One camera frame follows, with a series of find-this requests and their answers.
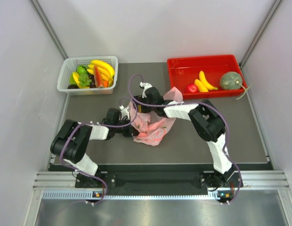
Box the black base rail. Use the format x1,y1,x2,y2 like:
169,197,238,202
75,164,235,196

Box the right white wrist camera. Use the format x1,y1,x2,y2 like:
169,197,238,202
139,82,152,98

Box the green grape bunch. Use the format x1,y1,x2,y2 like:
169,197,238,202
79,73,90,87

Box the white plastic basket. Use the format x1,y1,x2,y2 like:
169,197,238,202
57,56,118,96

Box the watermelon slice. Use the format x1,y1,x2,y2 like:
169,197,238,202
94,66,104,88

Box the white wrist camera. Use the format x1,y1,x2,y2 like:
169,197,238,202
139,82,152,98
119,105,130,120

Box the green apple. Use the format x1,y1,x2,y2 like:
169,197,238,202
76,65,87,74

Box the dark purple grapes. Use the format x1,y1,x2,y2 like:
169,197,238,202
88,73,96,89

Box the green cantaloupe melon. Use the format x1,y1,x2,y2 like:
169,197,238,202
219,72,251,100

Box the red plastic tray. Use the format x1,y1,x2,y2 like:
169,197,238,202
167,55,247,100

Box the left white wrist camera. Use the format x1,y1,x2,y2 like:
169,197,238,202
119,105,130,120

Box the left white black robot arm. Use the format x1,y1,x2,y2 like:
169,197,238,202
50,106,138,187

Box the yellow banana bunch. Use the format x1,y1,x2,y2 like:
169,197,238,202
87,60,115,87

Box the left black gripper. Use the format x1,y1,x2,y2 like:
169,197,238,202
114,117,142,137

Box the single yellow banana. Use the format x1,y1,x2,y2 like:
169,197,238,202
199,71,218,91

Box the yellow corn cob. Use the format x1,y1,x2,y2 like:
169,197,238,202
194,79,209,93

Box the pink plastic bag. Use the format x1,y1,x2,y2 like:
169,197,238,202
129,86,184,147

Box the red apple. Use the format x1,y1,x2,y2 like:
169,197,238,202
185,84,198,93

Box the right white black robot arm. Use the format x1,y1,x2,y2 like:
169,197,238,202
133,86,235,191

